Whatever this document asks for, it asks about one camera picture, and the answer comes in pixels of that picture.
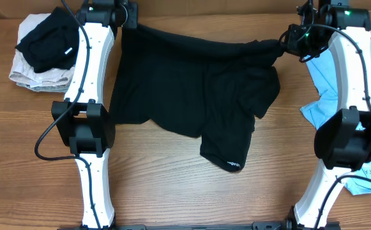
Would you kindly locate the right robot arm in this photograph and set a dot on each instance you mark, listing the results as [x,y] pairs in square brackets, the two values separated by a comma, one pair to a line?
[343,143]

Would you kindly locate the folded black garment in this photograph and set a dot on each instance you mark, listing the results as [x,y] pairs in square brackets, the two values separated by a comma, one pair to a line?
[53,43]

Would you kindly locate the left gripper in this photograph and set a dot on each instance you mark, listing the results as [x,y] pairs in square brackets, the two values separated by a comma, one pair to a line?
[131,16]

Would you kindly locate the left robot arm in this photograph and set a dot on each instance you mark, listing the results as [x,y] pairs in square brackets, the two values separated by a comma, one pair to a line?
[83,122]

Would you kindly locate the folded grey garment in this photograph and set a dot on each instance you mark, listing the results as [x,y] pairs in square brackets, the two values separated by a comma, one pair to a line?
[40,87]

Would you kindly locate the black polo shirt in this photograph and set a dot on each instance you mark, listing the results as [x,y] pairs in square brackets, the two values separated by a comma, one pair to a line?
[197,88]

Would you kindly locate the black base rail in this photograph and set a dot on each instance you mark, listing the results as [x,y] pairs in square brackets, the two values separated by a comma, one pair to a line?
[254,226]

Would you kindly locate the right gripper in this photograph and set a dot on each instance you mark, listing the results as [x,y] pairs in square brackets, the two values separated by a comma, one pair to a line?
[291,39]

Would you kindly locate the light blue t-shirt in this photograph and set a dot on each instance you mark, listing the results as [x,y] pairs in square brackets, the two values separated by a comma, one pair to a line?
[322,72]

